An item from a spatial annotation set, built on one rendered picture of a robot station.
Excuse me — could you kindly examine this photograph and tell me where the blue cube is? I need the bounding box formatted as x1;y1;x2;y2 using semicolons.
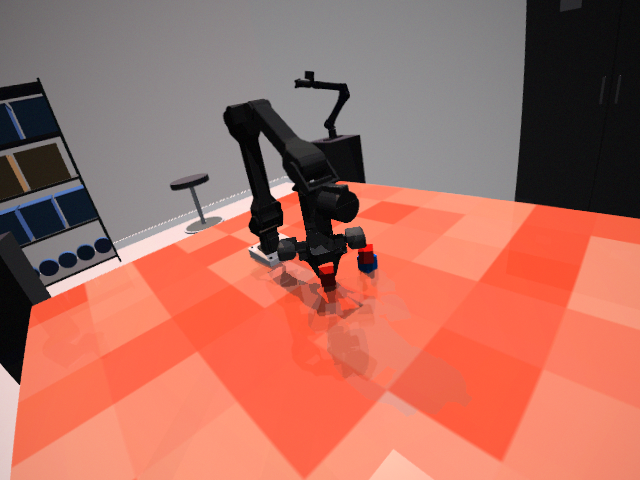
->
357;254;379;274

